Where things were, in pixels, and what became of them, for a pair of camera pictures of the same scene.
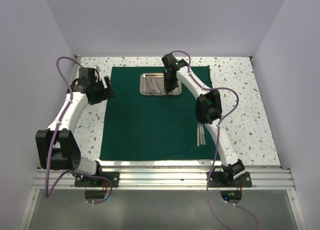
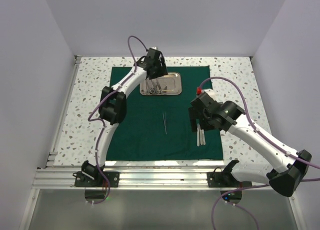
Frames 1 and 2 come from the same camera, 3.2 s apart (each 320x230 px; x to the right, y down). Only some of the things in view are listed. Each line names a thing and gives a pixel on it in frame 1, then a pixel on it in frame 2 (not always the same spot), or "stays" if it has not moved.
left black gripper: (105, 91) to (162, 70)
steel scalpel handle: (203, 135) stays
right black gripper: (169, 87) to (194, 115)
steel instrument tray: (153, 84) stays
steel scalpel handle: (198, 135) stays
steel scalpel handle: (200, 134) stays
